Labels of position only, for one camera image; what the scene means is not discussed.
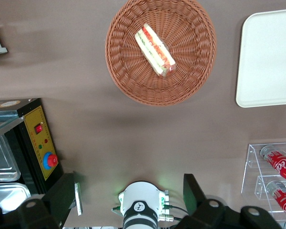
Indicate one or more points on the black food warmer yellow panel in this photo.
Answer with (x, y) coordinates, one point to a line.
(35, 119)

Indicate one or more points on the red cola bottle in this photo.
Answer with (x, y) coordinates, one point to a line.
(280, 164)
(282, 198)

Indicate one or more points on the silver connector block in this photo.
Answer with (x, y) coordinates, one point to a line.
(165, 215)

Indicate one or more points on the small grey side box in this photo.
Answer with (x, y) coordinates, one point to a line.
(78, 198)

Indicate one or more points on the beige plastic tray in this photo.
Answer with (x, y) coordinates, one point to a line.
(269, 59)

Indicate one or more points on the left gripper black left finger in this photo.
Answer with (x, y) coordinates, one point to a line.
(57, 205)

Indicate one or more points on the steel food pan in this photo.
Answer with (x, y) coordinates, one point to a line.
(2, 162)
(7, 195)

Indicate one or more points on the round brown wicker basket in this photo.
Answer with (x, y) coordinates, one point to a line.
(133, 78)

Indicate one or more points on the triangle sandwich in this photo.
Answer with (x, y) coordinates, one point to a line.
(155, 50)

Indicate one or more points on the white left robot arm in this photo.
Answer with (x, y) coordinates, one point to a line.
(140, 195)

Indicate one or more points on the clear acrylic bottle rack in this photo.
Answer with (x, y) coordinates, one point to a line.
(252, 155)

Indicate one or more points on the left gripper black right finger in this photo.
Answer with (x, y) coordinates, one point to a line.
(195, 202)

